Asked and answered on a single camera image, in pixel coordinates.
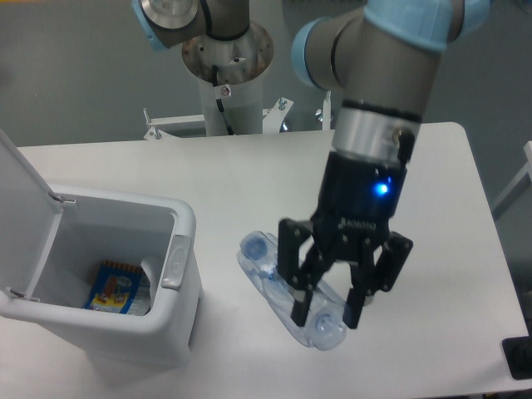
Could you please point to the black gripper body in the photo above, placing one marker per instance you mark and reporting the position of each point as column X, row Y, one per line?
column 356, row 200

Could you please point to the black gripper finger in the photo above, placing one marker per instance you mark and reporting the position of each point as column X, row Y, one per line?
column 302, row 278
column 375, row 268

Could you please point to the clear plastic water bottle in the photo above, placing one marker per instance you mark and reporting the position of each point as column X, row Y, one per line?
column 324, row 328

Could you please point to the clear plastic bag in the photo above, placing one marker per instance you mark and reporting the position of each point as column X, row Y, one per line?
column 152, row 267

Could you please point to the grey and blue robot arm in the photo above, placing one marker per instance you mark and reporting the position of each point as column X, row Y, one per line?
column 383, row 56

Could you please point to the white plastic trash can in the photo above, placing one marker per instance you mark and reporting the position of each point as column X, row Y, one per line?
column 98, row 226

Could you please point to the white trash can lid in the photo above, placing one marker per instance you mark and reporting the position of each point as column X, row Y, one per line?
column 30, row 218

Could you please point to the black clamp at table edge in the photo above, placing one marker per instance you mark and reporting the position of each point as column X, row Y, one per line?
column 518, row 356

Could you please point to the blue snack wrapper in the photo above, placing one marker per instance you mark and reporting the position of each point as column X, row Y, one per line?
column 120, row 288

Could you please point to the white upright bracket post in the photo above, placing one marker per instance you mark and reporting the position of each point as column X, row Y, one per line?
column 324, row 115

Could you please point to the white bracket with bolt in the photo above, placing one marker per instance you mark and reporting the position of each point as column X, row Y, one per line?
column 274, row 118

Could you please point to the white frame leg right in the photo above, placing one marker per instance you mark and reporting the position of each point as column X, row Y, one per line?
column 515, row 188

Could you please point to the white metal frame bracket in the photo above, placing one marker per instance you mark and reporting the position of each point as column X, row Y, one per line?
column 174, row 126

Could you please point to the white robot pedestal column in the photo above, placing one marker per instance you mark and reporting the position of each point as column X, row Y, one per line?
column 230, row 77

